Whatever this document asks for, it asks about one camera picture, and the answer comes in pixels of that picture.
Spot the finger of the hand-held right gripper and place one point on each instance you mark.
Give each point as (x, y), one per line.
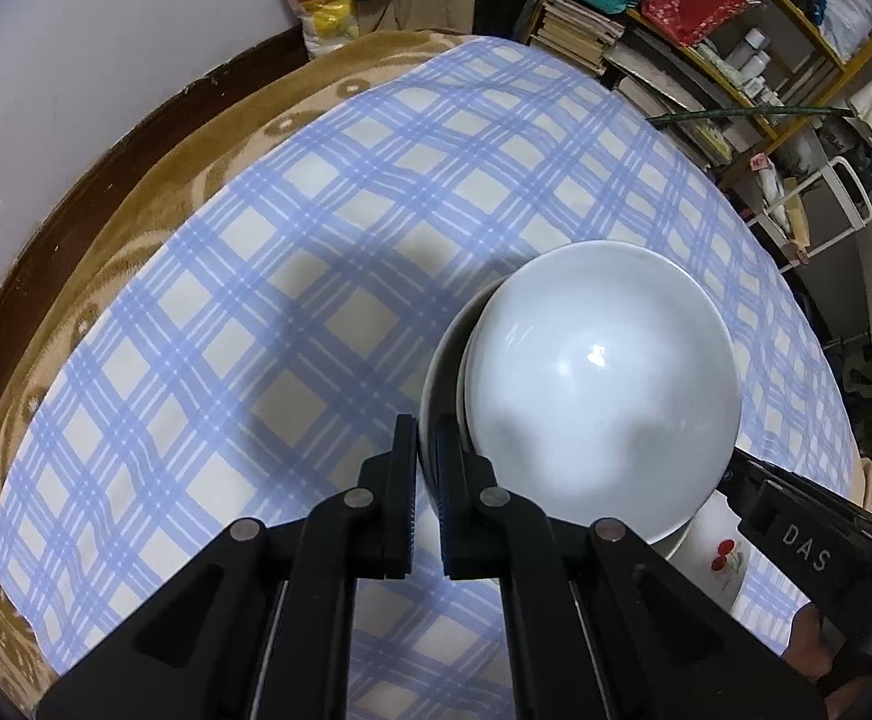
(747, 487)

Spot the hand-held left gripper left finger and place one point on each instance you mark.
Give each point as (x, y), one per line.
(402, 510)

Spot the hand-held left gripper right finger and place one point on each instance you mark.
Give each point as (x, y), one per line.
(458, 525)

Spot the white cherry print plate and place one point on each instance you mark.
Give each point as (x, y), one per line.
(442, 390)

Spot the white bowl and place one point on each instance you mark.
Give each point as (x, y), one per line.
(593, 405)

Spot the person's right hand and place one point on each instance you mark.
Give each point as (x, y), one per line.
(811, 645)

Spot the blue checked tablecloth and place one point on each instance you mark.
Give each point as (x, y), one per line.
(256, 277)

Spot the white trolley cart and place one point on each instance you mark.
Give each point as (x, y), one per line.
(852, 195)

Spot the dark pole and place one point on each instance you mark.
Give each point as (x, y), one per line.
(743, 114)

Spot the stack of books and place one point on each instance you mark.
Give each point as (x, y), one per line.
(578, 34)
(661, 101)

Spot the row of toiletry bottles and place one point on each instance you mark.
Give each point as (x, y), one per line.
(751, 60)

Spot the wooden shelf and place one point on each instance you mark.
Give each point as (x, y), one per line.
(803, 19)

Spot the clear bag yellow contents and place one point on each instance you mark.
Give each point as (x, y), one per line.
(323, 15)

